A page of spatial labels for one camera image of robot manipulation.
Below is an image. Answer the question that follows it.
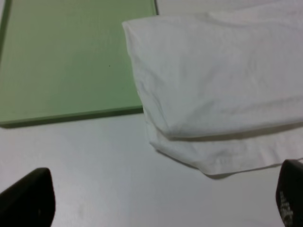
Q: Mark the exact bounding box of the white short sleeve shirt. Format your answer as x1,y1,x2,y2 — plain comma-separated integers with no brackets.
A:
122,0,303,175

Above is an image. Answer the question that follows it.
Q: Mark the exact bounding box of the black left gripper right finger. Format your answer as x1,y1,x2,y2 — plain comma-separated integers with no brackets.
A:
276,159,303,227

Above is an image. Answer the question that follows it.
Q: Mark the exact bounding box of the light green plastic tray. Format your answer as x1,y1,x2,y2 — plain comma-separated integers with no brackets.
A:
0,0,157,127

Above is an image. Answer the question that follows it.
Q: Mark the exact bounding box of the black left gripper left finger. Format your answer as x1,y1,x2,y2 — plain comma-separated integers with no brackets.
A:
0,167,56,227

